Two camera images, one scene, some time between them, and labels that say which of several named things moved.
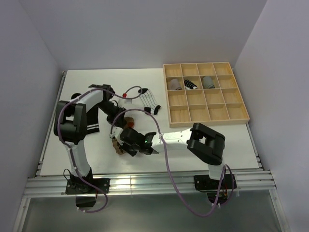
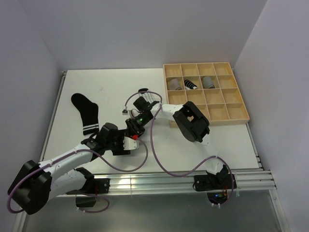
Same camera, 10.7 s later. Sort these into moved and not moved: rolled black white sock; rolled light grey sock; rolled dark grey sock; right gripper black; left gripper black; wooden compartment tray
Moved: left gripper black; right gripper black
Not moved: wooden compartment tray; rolled dark grey sock; rolled black white sock; rolled light grey sock
